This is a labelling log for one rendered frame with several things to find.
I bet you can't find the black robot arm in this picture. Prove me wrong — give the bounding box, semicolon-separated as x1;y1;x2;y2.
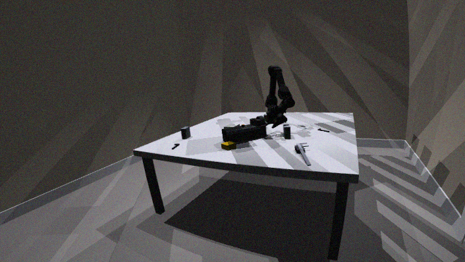
265;65;295;113

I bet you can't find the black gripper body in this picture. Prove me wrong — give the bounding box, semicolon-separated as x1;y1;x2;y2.
266;105;287;122

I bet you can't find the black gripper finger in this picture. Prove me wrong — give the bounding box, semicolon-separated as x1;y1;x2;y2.
266;114;274;122
272;117;284;128

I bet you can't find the yellow block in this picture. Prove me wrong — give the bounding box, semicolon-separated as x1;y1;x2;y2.
221;141;236;151

